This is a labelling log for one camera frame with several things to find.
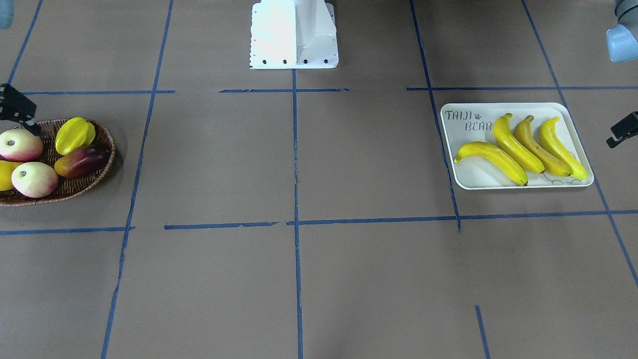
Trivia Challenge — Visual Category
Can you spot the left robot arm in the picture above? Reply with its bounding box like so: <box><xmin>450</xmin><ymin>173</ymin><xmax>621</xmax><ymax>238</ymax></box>
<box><xmin>606</xmin><ymin>0</ymin><xmax>638</xmax><ymax>149</ymax></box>

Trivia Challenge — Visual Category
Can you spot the yellow banana moved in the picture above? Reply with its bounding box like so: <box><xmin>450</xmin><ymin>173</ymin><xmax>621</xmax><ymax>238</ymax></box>
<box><xmin>513</xmin><ymin>115</ymin><xmax>571</xmax><ymax>177</ymax></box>
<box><xmin>538</xmin><ymin>117</ymin><xmax>589</xmax><ymax>181</ymax></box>

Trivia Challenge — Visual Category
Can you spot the yellow banana basket edge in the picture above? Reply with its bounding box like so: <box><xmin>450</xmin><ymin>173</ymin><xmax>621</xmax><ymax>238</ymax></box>
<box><xmin>453</xmin><ymin>141</ymin><xmax>529</xmax><ymax>186</ymax></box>

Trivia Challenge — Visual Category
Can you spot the yellow banana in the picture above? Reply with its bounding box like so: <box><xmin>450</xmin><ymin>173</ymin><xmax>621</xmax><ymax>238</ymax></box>
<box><xmin>492</xmin><ymin>112</ymin><xmax>545</xmax><ymax>174</ymax></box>

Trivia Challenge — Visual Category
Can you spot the brown wicker basket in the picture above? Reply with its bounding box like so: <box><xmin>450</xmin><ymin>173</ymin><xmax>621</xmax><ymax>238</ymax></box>
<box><xmin>0</xmin><ymin>118</ymin><xmax>117</xmax><ymax>207</ymax></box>

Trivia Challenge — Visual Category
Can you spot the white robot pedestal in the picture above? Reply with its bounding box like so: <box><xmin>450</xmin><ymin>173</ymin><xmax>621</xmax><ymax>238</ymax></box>
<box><xmin>249</xmin><ymin>0</ymin><xmax>339</xmax><ymax>70</ymax></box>

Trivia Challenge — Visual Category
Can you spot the yellow starfruit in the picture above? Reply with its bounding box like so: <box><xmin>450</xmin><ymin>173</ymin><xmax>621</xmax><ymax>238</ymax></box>
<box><xmin>55</xmin><ymin>117</ymin><xmax>96</xmax><ymax>156</ymax></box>

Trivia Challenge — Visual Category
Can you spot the yellow lemon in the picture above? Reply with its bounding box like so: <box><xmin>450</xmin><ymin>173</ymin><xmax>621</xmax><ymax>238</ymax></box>
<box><xmin>0</xmin><ymin>160</ymin><xmax>23</xmax><ymax>191</ymax></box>

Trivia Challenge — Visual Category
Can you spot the pink white peach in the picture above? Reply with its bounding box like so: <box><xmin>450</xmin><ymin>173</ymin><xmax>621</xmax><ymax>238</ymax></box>
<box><xmin>11</xmin><ymin>162</ymin><xmax>58</xmax><ymax>198</ymax></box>

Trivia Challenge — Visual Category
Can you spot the white bear tray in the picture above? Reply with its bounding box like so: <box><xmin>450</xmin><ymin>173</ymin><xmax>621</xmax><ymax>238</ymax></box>
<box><xmin>440</xmin><ymin>102</ymin><xmax>595</xmax><ymax>190</ymax></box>

